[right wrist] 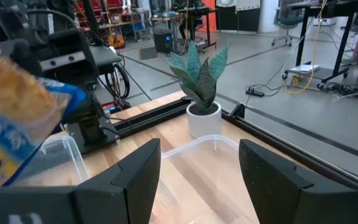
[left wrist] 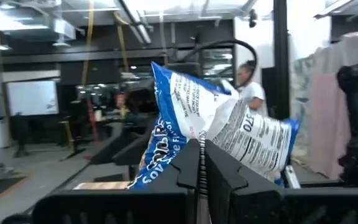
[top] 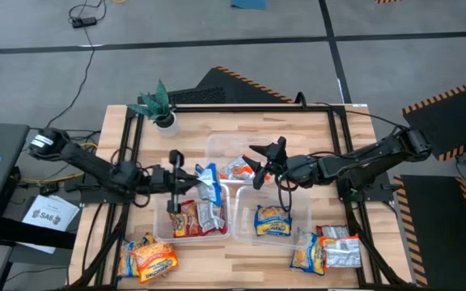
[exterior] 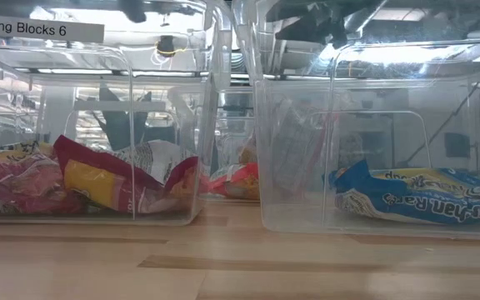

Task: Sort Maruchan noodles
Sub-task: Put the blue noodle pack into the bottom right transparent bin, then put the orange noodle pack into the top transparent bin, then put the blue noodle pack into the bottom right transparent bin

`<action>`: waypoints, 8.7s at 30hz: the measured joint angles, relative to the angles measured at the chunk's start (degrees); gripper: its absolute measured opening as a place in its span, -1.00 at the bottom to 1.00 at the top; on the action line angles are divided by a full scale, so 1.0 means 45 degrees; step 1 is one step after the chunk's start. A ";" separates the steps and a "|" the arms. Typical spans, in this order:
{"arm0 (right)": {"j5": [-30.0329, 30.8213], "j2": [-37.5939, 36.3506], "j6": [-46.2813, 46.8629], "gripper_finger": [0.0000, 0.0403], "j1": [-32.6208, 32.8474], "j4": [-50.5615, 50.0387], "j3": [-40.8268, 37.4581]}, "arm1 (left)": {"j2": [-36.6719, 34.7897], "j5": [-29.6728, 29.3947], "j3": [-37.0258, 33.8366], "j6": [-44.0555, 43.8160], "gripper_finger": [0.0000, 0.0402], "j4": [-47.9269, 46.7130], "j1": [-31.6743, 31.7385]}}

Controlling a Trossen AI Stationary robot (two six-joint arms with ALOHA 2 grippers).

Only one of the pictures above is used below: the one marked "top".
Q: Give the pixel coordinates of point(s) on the teal floor mat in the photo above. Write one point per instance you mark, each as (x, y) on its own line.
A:
(248, 4)

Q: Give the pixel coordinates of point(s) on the black hazard-striped floor mat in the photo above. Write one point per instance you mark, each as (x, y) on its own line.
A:
(388, 1)
(451, 117)
(439, 230)
(233, 87)

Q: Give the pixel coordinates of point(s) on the white printed paper sheet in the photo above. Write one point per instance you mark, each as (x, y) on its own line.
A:
(50, 213)

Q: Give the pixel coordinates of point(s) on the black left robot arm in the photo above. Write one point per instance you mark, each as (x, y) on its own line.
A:
(91, 163)

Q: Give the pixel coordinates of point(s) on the clear plastic container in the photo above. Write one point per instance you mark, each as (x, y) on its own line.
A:
(162, 226)
(225, 145)
(245, 202)

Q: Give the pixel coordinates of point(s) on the orange Maruchan noodle pack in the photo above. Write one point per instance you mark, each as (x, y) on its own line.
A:
(237, 169)
(154, 260)
(342, 252)

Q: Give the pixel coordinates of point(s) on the black aluminium frame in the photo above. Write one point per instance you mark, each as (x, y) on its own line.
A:
(237, 108)

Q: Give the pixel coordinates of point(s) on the small black power box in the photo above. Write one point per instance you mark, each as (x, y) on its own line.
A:
(49, 188)

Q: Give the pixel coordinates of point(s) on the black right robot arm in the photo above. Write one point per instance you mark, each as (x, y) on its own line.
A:
(358, 159)

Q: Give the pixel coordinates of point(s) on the dark grey desk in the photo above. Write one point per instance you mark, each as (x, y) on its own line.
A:
(2, 141)

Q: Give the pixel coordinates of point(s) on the green plant in white pot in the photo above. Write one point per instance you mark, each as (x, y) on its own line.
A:
(161, 109)

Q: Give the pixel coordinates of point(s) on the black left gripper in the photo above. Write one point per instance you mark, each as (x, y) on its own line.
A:
(162, 180)

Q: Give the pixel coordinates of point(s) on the black power adapter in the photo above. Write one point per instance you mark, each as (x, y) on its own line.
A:
(84, 22)

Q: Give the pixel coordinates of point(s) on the blue Maruchan noodle pack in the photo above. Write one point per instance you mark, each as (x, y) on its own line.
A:
(210, 188)
(306, 254)
(124, 260)
(273, 220)

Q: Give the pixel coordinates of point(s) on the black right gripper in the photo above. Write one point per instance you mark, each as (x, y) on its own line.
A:
(285, 169)

